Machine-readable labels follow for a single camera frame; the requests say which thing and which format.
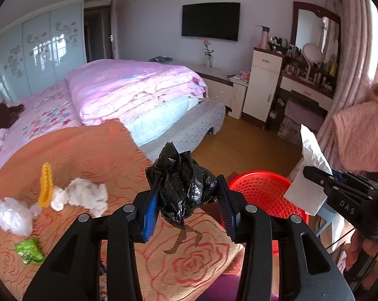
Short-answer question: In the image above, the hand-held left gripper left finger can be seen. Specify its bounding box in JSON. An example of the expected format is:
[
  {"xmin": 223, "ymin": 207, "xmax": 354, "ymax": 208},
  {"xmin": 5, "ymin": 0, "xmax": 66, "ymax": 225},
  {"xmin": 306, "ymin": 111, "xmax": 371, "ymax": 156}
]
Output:
[{"xmin": 23, "ymin": 177, "xmax": 161, "ymax": 301}]

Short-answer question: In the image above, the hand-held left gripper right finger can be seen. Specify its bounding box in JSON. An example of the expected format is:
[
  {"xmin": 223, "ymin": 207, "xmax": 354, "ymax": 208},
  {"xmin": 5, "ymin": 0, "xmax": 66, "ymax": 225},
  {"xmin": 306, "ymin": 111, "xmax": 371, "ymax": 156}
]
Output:
[{"xmin": 216, "ymin": 174, "xmax": 355, "ymax": 301}]

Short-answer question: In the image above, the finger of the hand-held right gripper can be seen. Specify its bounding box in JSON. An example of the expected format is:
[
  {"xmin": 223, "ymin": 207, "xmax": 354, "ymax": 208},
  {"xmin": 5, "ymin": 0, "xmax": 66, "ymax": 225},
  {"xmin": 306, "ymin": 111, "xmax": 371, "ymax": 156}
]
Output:
[
  {"xmin": 303, "ymin": 166, "xmax": 334, "ymax": 196},
  {"xmin": 331, "ymin": 169, "xmax": 378, "ymax": 192}
]

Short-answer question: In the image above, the white paper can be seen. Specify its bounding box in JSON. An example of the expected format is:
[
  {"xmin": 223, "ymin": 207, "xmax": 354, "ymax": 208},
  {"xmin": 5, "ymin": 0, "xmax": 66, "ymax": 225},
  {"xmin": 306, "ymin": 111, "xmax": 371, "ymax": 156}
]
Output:
[{"xmin": 283, "ymin": 124, "xmax": 334, "ymax": 216}]

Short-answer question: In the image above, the red plastic mesh basket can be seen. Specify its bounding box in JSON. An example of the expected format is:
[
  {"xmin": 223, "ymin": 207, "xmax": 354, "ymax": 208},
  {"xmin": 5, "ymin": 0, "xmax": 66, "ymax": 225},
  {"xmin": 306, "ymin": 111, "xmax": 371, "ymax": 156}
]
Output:
[{"xmin": 226, "ymin": 170, "xmax": 310, "ymax": 259}]

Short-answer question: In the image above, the brown thin strip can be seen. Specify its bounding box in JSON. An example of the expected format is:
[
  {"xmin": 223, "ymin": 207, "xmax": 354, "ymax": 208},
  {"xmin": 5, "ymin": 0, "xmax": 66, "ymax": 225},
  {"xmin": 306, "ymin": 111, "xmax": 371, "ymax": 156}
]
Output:
[{"xmin": 164, "ymin": 226, "xmax": 203, "ymax": 254}]

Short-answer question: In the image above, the black plastic bag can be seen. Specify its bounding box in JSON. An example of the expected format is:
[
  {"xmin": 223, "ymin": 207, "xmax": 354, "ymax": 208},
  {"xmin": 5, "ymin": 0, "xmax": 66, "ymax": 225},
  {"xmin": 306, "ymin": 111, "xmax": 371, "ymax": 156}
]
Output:
[{"xmin": 145, "ymin": 142, "xmax": 218, "ymax": 229}]

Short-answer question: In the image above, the white tissue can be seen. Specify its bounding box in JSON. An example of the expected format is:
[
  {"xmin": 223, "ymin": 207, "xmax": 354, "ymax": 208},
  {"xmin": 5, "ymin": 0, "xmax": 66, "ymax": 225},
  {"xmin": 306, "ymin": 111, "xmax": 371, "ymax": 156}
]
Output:
[{"xmin": 50, "ymin": 178, "xmax": 109, "ymax": 217}]

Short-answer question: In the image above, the green snack wrapper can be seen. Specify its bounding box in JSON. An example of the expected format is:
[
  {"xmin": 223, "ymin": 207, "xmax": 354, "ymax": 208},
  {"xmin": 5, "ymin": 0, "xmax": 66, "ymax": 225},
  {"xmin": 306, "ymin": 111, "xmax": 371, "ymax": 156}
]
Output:
[{"xmin": 14, "ymin": 238, "xmax": 45, "ymax": 264}]

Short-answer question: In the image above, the clear plastic bag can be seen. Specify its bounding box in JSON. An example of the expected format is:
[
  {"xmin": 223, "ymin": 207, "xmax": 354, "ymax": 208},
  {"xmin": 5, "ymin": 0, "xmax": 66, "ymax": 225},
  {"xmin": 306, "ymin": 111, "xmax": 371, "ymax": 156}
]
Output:
[{"xmin": 0, "ymin": 197, "xmax": 40, "ymax": 236}]

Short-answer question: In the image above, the person's right hand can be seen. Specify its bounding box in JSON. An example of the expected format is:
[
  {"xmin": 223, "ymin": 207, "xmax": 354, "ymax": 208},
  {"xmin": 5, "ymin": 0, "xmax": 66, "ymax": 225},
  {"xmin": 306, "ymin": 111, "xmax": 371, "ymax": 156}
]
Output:
[{"xmin": 346, "ymin": 232, "xmax": 378, "ymax": 269}]

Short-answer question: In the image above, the light blue plastic stool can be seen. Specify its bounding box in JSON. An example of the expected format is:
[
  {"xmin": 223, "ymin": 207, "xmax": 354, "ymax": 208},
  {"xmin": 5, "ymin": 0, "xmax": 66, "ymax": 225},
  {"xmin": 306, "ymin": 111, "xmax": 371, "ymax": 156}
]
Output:
[{"xmin": 313, "ymin": 205, "xmax": 346, "ymax": 251}]

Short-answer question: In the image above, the pink fleece garment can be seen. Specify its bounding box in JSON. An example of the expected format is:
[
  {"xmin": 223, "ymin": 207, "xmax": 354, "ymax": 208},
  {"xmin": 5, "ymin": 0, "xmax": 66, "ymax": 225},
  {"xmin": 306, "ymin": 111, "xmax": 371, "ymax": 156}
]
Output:
[{"xmin": 331, "ymin": 82, "xmax": 378, "ymax": 173}]

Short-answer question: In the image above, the woven storage basket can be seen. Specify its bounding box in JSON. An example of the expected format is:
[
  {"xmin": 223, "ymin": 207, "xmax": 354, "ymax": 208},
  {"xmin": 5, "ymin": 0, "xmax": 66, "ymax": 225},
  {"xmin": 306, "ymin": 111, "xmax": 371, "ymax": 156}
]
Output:
[{"xmin": 278, "ymin": 117, "xmax": 318, "ymax": 140}]

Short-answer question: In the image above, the purple cushioned stool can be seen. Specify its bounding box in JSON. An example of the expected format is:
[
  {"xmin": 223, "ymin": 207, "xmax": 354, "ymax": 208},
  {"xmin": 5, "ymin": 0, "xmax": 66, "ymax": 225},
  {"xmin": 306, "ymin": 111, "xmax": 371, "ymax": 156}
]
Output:
[{"xmin": 284, "ymin": 100, "xmax": 324, "ymax": 126}]

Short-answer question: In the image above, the orange rose-pattern blanket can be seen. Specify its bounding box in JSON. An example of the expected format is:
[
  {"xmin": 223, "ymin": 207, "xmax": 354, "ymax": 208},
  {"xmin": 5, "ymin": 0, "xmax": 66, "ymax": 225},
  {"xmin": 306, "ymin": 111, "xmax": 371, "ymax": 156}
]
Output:
[{"xmin": 0, "ymin": 118, "xmax": 244, "ymax": 301}]

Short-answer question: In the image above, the bed with grey skirt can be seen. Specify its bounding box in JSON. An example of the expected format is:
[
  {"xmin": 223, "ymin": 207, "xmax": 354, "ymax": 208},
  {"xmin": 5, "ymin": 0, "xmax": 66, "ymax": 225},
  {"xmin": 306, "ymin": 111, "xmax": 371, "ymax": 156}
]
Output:
[{"xmin": 0, "ymin": 59, "xmax": 226, "ymax": 182}]

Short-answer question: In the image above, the vanity desk with drawer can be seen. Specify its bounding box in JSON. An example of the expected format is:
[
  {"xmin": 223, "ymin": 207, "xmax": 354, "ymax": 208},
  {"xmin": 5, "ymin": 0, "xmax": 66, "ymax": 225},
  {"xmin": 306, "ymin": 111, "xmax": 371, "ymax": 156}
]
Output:
[{"xmin": 264, "ymin": 69, "xmax": 337, "ymax": 132}]

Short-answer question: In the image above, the light blue pillow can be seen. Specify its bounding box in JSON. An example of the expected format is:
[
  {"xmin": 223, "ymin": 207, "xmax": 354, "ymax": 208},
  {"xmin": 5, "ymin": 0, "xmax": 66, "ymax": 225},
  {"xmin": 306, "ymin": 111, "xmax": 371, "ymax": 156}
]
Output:
[{"xmin": 124, "ymin": 96, "xmax": 205, "ymax": 147}]

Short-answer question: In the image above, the row of cosmetic bottles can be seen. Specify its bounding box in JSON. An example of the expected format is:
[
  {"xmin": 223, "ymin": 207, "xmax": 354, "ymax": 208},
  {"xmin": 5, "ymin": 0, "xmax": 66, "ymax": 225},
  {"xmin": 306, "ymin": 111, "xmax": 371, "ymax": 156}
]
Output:
[{"xmin": 269, "ymin": 36, "xmax": 338, "ymax": 90}]

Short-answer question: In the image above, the tall white cabinet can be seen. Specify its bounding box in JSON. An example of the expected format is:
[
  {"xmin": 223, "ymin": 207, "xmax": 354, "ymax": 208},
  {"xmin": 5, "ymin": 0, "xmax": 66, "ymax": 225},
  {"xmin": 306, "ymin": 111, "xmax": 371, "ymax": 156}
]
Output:
[{"xmin": 242, "ymin": 48, "xmax": 285, "ymax": 123}]

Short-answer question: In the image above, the low cream television cabinet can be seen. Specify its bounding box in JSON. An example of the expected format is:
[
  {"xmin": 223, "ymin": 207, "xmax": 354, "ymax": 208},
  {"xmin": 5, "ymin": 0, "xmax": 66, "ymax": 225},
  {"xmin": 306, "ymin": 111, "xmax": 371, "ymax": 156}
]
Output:
[{"xmin": 164, "ymin": 61, "xmax": 248, "ymax": 120}]

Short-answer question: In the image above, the round standing makeup mirror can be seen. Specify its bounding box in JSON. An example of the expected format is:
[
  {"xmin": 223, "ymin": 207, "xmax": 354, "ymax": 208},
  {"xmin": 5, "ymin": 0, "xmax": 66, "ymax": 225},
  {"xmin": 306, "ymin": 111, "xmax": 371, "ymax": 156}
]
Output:
[{"xmin": 298, "ymin": 43, "xmax": 323, "ymax": 82}]

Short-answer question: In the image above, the stack of books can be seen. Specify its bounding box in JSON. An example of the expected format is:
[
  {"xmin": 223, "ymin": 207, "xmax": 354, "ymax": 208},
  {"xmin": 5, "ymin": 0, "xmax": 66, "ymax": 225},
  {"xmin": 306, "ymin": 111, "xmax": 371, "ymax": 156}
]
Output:
[{"xmin": 227, "ymin": 73, "xmax": 249, "ymax": 84}]

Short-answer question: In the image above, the pink folded duvet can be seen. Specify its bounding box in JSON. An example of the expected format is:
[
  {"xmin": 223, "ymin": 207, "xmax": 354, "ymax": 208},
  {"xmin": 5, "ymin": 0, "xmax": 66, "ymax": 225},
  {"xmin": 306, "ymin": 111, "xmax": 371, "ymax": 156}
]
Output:
[{"xmin": 65, "ymin": 59, "xmax": 208, "ymax": 126}]

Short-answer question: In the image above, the pink patterned curtain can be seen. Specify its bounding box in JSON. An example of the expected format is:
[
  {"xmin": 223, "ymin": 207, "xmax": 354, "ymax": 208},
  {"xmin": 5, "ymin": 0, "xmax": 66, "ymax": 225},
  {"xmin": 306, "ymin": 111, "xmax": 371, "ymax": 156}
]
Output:
[{"xmin": 314, "ymin": 0, "xmax": 378, "ymax": 164}]

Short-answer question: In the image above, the pink floral bedsheet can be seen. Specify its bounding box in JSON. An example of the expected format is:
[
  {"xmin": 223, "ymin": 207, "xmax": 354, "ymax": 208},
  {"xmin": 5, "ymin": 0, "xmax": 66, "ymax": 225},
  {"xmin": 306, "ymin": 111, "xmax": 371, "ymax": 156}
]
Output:
[{"xmin": 0, "ymin": 80, "xmax": 83, "ymax": 182}]

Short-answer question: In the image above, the rose in glass vase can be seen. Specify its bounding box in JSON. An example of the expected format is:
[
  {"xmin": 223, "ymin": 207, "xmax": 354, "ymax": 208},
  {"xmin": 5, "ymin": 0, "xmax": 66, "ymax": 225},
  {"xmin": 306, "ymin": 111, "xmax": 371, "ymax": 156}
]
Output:
[{"xmin": 202, "ymin": 40, "xmax": 214, "ymax": 68}]

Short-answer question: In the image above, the pink thermos bottle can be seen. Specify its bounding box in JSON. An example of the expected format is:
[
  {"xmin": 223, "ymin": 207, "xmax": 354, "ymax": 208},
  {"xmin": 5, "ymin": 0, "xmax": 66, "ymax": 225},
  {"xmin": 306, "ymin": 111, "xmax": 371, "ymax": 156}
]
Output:
[{"xmin": 255, "ymin": 25, "xmax": 269, "ymax": 50}]

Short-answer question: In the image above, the wooden-framed vanity mirror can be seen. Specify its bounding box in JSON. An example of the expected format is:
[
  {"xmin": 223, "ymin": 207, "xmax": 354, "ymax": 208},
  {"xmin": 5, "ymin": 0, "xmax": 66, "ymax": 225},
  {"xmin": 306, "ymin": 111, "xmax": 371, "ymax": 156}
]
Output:
[{"xmin": 291, "ymin": 2, "xmax": 342, "ymax": 69}]

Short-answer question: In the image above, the brown plush toy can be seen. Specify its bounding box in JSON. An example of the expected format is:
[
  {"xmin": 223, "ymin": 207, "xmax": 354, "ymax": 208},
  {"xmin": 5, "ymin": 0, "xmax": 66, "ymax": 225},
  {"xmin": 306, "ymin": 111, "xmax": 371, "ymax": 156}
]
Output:
[{"xmin": 0, "ymin": 102, "xmax": 25, "ymax": 138}]

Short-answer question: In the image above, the dark wooden door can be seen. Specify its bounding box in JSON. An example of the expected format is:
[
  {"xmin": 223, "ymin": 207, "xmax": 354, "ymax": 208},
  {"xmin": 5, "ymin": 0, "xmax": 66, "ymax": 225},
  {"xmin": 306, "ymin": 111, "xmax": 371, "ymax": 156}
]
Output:
[{"xmin": 84, "ymin": 0, "xmax": 119, "ymax": 63}]

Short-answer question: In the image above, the glass floral wardrobe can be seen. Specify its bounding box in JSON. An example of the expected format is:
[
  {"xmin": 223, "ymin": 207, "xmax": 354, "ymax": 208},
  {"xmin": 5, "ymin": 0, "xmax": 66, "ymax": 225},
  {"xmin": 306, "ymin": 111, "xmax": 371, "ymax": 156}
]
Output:
[{"xmin": 0, "ymin": 0, "xmax": 87, "ymax": 104}]

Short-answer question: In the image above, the wall-mounted black television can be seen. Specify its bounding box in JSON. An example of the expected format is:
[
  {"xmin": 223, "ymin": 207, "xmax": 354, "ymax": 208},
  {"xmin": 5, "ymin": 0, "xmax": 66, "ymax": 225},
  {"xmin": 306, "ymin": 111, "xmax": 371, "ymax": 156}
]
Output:
[{"xmin": 182, "ymin": 3, "xmax": 241, "ymax": 42}]

